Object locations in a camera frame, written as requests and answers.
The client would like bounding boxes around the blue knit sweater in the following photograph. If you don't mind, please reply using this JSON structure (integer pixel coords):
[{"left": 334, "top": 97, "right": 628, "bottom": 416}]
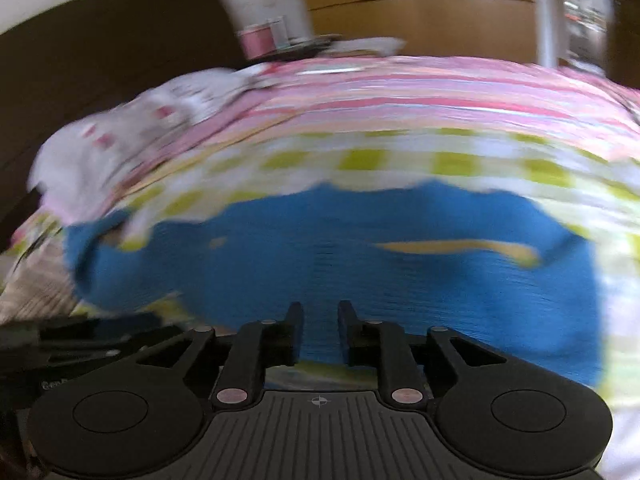
[{"left": 62, "top": 182, "right": 603, "bottom": 388}]

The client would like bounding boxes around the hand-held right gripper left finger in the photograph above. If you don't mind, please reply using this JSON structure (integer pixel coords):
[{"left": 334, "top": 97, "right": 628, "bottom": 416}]
[{"left": 137, "top": 301, "right": 306, "bottom": 409}]

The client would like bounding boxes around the white floral pillow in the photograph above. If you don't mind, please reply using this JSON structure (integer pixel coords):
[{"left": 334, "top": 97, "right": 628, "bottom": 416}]
[{"left": 27, "top": 67, "right": 271, "bottom": 223}]

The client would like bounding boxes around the wooden wardrobe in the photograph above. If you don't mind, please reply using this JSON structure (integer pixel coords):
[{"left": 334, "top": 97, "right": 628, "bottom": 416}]
[{"left": 295, "top": 0, "right": 546, "bottom": 66}]

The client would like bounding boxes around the beige striped patterned cloth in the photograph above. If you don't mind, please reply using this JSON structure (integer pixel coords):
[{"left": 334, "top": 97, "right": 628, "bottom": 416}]
[{"left": 0, "top": 210, "right": 101, "bottom": 326}]

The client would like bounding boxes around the white grey cloth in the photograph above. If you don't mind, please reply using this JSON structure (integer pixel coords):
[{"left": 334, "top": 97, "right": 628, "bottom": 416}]
[{"left": 327, "top": 37, "right": 407, "bottom": 58}]

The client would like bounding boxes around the dark brown headboard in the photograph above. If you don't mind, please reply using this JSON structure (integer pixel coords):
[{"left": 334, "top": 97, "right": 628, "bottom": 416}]
[{"left": 0, "top": 0, "right": 246, "bottom": 251}]

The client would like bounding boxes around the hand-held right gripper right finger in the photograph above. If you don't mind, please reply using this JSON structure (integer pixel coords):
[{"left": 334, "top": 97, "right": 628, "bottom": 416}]
[{"left": 338, "top": 300, "right": 506, "bottom": 409}]

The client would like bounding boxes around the green white checked bed sheet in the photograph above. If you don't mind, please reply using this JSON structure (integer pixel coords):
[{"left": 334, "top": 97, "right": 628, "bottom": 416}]
[{"left": 10, "top": 127, "right": 640, "bottom": 480}]

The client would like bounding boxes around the pink striped quilt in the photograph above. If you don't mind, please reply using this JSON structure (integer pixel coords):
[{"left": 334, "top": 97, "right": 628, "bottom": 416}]
[{"left": 115, "top": 55, "right": 640, "bottom": 196}]

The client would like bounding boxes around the white door frame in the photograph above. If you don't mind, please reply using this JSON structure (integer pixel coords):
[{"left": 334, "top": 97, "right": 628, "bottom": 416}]
[{"left": 532, "top": 0, "right": 568, "bottom": 68}]

